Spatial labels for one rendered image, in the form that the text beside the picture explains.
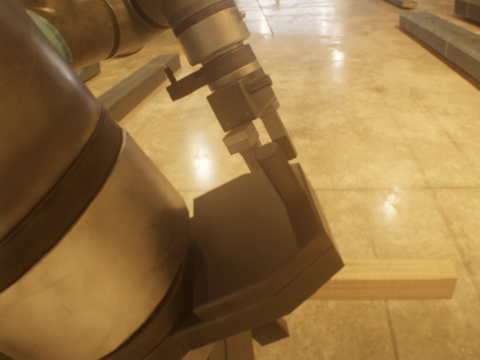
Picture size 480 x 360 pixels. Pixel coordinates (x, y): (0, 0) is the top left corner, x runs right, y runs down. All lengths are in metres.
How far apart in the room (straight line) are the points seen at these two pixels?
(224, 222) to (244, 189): 0.02
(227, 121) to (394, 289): 1.01
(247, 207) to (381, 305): 1.25
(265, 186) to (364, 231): 1.52
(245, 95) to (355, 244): 1.21
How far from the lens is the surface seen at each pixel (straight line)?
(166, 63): 4.17
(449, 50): 4.34
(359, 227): 1.69
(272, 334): 0.33
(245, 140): 0.44
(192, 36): 0.50
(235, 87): 0.47
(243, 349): 0.21
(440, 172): 2.17
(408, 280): 1.36
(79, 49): 0.50
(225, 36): 0.49
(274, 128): 0.60
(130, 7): 0.55
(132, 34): 0.56
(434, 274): 1.39
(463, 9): 7.31
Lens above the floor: 1.03
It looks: 29 degrees down
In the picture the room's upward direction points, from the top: 6 degrees counter-clockwise
